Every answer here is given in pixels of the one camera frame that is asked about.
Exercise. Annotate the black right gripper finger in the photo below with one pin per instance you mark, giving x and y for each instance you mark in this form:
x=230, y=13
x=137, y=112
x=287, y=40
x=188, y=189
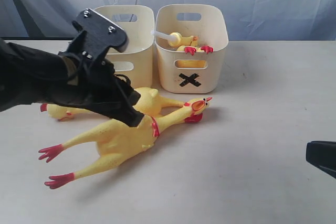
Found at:
x=321, y=154

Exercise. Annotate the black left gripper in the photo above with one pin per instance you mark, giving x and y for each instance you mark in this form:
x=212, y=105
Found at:
x=99, y=88

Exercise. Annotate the rubber chicken front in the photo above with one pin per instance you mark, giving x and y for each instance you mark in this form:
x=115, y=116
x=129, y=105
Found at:
x=116, y=142

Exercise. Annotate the rubber chicken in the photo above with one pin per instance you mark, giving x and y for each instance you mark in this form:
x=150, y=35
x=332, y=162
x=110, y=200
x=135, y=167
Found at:
x=150, y=103
x=116, y=142

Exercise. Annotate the detached chicken head with tube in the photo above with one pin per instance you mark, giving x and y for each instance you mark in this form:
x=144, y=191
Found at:
x=175, y=39

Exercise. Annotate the headless rubber chicken body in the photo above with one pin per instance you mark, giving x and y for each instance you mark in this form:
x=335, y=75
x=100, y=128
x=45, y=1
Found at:
x=192, y=50

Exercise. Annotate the black covered left arm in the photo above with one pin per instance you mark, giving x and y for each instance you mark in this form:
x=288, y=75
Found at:
x=30, y=75

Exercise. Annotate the rubber chicken lying rear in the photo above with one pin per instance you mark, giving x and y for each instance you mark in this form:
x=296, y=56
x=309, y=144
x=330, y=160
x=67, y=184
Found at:
x=150, y=103

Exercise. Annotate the cream bin marked O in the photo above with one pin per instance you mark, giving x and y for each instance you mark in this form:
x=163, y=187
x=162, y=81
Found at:
x=136, y=62

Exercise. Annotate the cream bin marked X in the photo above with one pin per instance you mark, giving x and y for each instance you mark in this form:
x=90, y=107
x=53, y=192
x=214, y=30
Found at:
x=208, y=24

